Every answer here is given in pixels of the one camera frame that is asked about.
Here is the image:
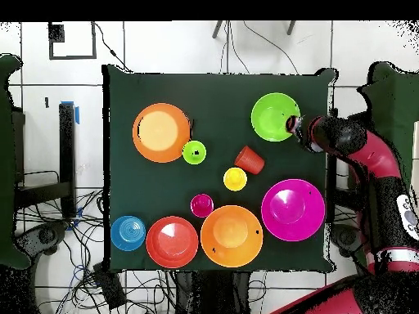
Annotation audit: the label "green plastic bowl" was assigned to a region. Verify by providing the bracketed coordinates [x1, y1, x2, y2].
[250, 92, 301, 142]

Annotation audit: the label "red plastic cup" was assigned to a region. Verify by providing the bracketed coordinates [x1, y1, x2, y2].
[233, 146, 266, 177]

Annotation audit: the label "pink plastic bowl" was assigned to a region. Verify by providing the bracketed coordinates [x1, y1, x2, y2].
[260, 178, 327, 243]

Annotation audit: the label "orange plastic bowl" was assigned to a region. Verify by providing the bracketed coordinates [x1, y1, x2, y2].
[200, 204, 264, 268]
[132, 102, 191, 164]

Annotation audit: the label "yellow plastic cup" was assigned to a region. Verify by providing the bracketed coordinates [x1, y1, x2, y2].
[223, 167, 249, 192]

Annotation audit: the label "green table with white boxes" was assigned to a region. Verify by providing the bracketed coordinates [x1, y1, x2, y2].
[358, 61, 419, 184]

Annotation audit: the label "green plastic cup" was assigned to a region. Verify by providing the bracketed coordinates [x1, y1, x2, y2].
[182, 139, 207, 165]

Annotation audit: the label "crimson plastic cup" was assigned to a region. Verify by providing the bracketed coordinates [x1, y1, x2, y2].
[190, 193, 215, 219]

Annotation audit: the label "white boxes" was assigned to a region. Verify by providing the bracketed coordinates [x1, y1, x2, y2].
[410, 120, 419, 197]

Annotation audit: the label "dark green tablecloth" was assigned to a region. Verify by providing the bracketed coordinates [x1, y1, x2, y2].
[101, 64, 338, 274]

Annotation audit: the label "red plastic bowl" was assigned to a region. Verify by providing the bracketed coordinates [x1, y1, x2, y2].
[145, 215, 200, 270]

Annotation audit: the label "blue plastic bowl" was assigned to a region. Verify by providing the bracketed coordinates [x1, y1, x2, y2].
[110, 214, 147, 252]

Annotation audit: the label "black bench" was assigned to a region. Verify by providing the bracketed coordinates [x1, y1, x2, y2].
[14, 102, 77, 218]

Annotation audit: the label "black power strip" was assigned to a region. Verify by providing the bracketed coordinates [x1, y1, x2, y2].
[92, 262, 127, 310]

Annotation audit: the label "green cloth covered table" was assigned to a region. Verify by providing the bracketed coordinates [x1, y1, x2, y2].
[0, 53, 32, 269]

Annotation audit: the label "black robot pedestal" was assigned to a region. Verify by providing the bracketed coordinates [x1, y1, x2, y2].
[174, 271, 251, 314]

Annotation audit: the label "black floor cable with plug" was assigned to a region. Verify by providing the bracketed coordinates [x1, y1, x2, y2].
[93, 21, 132, 74]

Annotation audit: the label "black square floor frame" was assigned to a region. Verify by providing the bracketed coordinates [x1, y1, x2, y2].
[47, 21, 97, 61]

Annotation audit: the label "tangled floor cable bundle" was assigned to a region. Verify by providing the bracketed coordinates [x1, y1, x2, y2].
[16, 187, 178, 314]

